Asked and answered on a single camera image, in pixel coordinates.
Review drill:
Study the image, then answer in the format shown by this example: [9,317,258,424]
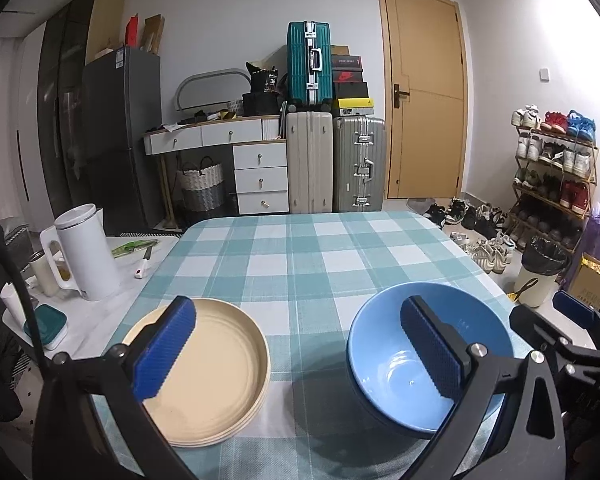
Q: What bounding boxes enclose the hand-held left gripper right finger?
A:
[400,296,568,480]

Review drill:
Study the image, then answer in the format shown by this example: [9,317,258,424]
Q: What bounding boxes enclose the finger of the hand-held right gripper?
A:
[552,290,600,343]
[509,305,583,363]

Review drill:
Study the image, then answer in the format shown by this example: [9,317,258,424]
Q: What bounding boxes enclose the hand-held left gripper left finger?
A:
[32,296,197,480]

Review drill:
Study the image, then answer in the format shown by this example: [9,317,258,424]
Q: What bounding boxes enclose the cardboard box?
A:
[567,252,600,311]

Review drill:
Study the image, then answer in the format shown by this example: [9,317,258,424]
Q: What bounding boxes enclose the yellow black scraper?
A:
[509,277,539,304]

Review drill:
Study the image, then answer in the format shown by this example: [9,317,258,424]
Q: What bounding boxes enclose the white trash bin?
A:
[514,237,571,308]

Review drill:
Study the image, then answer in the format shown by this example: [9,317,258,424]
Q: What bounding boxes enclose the white marble side table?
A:
[2,235,181,361]

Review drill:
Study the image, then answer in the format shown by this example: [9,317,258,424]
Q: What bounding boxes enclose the purple bag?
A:
[562,202,600,291]

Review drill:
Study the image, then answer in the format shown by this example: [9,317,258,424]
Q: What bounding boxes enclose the green packet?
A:
[112,240,160,259]

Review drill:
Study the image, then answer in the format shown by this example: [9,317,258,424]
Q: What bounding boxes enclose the pile of sneakers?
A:
[422,197,520,276]

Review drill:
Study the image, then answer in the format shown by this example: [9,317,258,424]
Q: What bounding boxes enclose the teal lidded container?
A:
[23,304,68,351]

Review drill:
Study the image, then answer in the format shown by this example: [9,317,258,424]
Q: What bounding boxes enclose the white electric kettle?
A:
[40,203,121,302]

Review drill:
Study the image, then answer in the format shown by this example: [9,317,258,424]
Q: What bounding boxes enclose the white patterned rug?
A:
[10,347,48,398]

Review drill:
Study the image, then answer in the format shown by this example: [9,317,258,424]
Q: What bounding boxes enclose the cream cup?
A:
[29,252,61,297]

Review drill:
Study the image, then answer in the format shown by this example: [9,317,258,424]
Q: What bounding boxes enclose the metal shoe rack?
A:
[510,105,600,256]

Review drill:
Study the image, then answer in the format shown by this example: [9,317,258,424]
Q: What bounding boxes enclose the rows of assorted shoes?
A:
[511,105,597,248]

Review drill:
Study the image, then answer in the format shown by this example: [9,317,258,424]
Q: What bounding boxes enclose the white paper roll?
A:
[1,282,28,332]

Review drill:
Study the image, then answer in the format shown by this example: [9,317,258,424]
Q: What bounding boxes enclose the teal checkered tablecloth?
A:
[87,210,531,480]

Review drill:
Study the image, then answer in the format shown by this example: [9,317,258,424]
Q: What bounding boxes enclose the woven laundry basket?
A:
[176,156,227,212]

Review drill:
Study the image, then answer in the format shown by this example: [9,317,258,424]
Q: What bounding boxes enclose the silver suitcase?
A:
[333,116,387,213]

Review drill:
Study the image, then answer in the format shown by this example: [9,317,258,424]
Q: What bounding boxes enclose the white desk with drawers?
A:
[144,116,291,216]

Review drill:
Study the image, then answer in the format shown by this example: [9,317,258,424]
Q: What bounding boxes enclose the grey refrigerator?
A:
[82,45,162,236]

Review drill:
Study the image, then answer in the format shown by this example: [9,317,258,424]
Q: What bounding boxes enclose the beige suitcase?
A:
[286,110,334,214]

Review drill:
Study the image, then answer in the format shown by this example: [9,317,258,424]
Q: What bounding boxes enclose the tan wooden door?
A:
[376,0,468,200]

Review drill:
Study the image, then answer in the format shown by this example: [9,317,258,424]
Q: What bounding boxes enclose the yellow white shoe box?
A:
[332,99,374,118]

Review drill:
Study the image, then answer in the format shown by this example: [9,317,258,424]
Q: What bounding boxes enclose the dark wardrobe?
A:
[37,0,126,221]

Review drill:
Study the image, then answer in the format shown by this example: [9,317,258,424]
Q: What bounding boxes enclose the white cabinet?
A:
[0,25,48,223]

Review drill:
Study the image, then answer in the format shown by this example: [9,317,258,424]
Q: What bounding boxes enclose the plain black shoe box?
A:
[334,82,370,100]

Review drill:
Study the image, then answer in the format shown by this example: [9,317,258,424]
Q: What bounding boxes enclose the black bag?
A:
[242,60,287,117]

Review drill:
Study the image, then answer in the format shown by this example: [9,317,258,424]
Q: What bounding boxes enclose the teal suitcase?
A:
[286,21,333,111]

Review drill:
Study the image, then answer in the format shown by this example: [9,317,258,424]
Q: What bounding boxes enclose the brown box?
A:
[142,14,166,56]

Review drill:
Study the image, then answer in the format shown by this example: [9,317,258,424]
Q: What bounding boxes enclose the flat tan cardboard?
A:
[85,0,126,63]

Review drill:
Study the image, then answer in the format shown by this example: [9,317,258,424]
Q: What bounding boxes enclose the white handled knife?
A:
[134,245,156,280]

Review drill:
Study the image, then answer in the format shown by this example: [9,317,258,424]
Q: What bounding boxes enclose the black cable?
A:
[0,205,51,376]

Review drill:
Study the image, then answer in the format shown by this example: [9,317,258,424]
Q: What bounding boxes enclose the grey arched frame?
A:
[175,69,253,111]

